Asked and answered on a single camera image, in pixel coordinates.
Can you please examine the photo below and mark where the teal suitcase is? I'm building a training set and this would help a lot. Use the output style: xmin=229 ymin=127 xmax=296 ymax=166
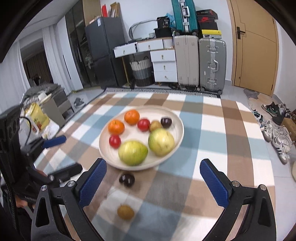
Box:
xmin=171 ymin=0 xmax=198 ymax=36

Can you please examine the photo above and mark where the checkered tablecloth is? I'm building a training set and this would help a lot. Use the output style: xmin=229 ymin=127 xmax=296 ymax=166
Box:
xmin=36 ymin=92 xmax=275 ymax=240

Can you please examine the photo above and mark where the dark cherry on plate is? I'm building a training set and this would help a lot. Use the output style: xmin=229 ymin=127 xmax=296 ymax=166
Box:
xmin=161 ymin=117 xmax=172 ymax=128

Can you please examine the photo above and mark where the wooden door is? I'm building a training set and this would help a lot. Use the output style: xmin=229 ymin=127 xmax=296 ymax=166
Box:
xmin=227 ymin=1 xmax=279 ymax=96

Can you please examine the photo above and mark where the silver suitcase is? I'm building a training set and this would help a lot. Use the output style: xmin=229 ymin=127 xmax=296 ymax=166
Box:
xmin=199 ymin=38 xmax=227 ymax=95

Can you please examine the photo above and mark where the brown longan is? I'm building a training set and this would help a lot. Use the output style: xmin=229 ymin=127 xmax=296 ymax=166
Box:
xmin=149 ymin=120 xmax=163 ymax=132
xmin=117 ymin=205 xmax=135 ymax=220

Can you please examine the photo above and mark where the orange mandarin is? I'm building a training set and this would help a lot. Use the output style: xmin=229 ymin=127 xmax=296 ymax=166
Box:
xmin=124 ymin=109 xmax=140 ymax=126
xmin=108 ymin=120 xmax=125 ymax=135

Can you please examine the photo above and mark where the left hand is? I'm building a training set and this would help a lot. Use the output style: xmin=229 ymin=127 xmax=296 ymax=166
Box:
xmin=14 ymin=170 xmax=47 ymax=208

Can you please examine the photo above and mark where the large yellow-green guava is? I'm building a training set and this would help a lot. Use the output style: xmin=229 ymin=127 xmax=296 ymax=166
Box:
xmin=118 ymin=141 xmax=149 ymax=166

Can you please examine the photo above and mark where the white drawer desk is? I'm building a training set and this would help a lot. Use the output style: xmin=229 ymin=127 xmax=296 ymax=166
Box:
xmin=113 ymin=37 xmax=178 ymax=83

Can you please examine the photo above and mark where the green guava on plate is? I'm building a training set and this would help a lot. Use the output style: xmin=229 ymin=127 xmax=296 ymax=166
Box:
xmin=148 ymin=128 xmax=175 ymax=157

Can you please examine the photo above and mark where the black refrigerator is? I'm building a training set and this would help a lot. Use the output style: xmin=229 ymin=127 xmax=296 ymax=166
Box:
xmin=85 ymin=17 xmax=127 ymax=89

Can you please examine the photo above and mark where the woven laundry basket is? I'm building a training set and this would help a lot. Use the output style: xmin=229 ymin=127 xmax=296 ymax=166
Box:
xmin=129 ymin=56 xmax=154 ymax=87

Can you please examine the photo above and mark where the red tomato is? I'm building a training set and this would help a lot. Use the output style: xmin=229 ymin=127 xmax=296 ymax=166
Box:
xmin=109 ymin=135 xmax=121 ymax=149
xmin=137 ymin=118 xmax=151 ymax=132

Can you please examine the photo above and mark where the beige suitcase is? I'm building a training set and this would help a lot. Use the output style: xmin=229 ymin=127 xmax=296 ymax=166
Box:
xmin=174 ymin=35 xmax=199 ymax=88

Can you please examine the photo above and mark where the yellow black box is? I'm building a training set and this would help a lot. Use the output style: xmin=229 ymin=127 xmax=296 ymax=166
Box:
xmin=202 ymin=29 xmax=222 ymax=39

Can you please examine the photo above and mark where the cream round plate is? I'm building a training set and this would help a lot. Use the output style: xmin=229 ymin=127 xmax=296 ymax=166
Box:
xmin=99 ymin=105 xmax=184 ymax=171

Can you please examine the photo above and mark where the yellow snack bag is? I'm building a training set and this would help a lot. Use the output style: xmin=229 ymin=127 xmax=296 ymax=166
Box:
xmin=25 ymin=103 xmax=50 ymax=134

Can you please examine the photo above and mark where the dark cherry with stem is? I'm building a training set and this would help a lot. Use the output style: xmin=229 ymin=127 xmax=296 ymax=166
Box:
xmin=119 ymin=173 xmax=135 ymax=188

